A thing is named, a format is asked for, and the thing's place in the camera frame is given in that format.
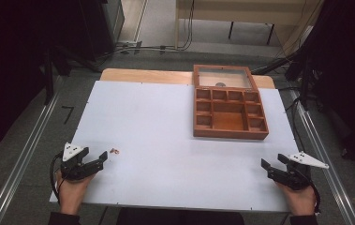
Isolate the black curtain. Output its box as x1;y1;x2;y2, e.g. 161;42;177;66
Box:
290;0;355;168
0;0;84;159

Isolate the black cabinet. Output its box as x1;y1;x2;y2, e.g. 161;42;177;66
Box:
78;0;126;62

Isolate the wooden compartment box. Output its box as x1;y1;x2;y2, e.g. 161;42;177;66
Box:
192;64;270;141

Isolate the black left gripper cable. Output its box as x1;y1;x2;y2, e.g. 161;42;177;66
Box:
49;151;65;206

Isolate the person's right hand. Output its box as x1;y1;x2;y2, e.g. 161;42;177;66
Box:
274;181;318;218

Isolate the black floor cable bundle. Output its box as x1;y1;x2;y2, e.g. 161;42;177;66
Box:
98;0;197;63

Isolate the person's dark clothed body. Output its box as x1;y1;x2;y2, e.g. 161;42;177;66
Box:
115;207;246;225

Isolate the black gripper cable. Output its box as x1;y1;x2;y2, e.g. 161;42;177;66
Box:
300;170;322;216
49;151;65;206

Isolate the black cable beside table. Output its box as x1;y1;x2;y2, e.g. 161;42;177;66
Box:
285;87;308;153

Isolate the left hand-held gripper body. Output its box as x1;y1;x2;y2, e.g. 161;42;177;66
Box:
60;142;96;183

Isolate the aluminium floor rail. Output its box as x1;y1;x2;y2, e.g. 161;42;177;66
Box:
0;90;63;225
290;89;355;225

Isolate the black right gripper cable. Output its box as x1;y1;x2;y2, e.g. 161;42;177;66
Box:
300;170;322;216

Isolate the black metal stand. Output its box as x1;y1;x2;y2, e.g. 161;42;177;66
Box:
251;52;320;111
41;46;73;106

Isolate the person's left hand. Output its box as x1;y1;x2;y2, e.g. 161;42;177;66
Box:
54;170;96;217

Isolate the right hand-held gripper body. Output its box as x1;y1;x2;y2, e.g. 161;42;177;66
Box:
267;151;330;191

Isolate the light wooden desk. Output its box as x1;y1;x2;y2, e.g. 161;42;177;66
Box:
174;0;325;53

